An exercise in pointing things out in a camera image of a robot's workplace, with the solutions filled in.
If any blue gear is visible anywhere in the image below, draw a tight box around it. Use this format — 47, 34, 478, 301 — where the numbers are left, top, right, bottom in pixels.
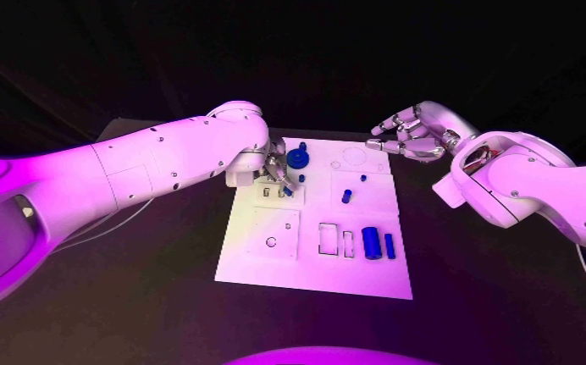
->
286, 147, 311, 169

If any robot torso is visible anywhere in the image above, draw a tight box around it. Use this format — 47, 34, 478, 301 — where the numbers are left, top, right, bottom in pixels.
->
223, 346, 441, 365

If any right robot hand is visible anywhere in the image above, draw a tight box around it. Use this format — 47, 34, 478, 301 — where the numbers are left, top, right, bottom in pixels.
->
364, 100, 481, 163

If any white task board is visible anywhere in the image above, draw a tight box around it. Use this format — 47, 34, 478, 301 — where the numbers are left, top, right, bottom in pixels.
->
214, 136, 415, 301

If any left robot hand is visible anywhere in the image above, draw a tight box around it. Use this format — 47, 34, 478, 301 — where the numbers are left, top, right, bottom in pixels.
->
254, 141, 298, 194

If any thick long blue cylinder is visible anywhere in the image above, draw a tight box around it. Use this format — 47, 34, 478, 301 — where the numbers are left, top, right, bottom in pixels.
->
361, 226, 384, 261

